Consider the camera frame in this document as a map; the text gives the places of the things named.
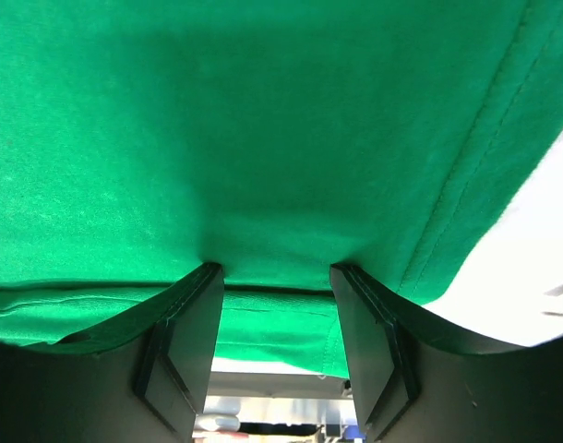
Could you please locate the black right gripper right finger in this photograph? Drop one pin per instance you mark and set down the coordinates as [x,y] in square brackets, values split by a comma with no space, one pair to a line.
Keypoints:
[416,377]

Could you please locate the aluminium frame rail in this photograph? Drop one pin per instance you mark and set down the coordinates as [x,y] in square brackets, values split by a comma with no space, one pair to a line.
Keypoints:
[231,392]

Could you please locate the green t shirt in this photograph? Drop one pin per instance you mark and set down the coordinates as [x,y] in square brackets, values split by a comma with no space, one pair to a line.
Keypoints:
[419,140]

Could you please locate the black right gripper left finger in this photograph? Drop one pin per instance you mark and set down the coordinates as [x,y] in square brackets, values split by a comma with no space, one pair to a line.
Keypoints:
[140,376]

